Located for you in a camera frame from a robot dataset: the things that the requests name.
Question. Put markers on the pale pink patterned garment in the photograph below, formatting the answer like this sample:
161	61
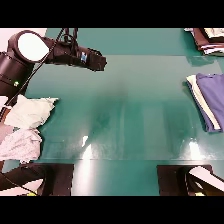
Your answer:
20	145

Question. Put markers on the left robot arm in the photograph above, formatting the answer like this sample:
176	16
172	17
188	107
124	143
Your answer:
20	63

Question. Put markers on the brown garment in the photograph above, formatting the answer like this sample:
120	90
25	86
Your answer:
201	40

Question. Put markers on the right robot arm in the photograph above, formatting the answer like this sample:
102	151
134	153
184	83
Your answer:
200	181

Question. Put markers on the white garment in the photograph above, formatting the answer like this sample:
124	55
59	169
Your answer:
215	32

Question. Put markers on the pale green garment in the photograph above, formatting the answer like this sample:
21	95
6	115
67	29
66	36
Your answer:
30	111

